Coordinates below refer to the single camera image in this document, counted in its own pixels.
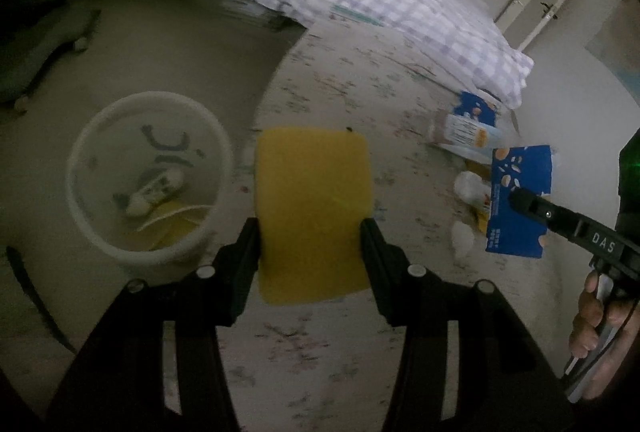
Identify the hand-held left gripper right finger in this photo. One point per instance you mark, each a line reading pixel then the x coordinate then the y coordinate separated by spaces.
pixel 369 244

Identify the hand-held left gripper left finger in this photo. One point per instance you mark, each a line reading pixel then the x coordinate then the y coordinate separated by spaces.
pixel 251 242

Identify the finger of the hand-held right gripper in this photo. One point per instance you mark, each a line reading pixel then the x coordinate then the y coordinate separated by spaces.
pixel 550 214

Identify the yellow sponge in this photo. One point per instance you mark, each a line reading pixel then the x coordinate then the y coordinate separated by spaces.
pixel 312 207

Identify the white paper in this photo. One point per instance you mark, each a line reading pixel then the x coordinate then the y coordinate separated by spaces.
pixel 470 187

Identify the white round waste bin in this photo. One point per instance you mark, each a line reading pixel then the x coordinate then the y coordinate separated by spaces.
pixel 95 232

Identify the person's right hand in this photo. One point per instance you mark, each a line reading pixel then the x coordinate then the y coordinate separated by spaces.
pixel 587 317

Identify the yellow wrapper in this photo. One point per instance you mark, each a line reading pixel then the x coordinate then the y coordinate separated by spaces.
pixel 479 214

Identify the yellow paper scrap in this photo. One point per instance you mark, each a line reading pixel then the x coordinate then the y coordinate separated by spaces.
pixel 175 224

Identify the small white tissue ball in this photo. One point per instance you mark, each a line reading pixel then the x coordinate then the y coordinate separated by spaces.
pixel 462 239

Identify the white tube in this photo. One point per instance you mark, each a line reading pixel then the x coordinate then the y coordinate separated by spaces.
pixel 155 191

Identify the floral bed sheet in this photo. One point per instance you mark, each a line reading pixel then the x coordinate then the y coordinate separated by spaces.
pixel 350 87

